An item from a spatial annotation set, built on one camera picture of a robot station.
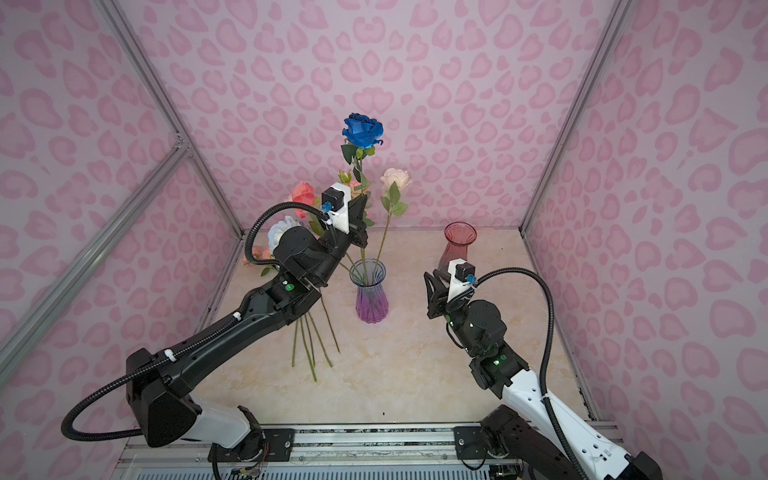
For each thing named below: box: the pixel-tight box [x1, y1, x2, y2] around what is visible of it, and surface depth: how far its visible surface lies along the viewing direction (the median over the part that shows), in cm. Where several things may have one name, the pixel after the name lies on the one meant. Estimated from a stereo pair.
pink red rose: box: [292, 182, 316, 219], surface depth 70 cm
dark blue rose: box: [341, 113, 384, 196], surface depth 49 cm
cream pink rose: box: [376, 168, 412, 261], surface depth 78 cm
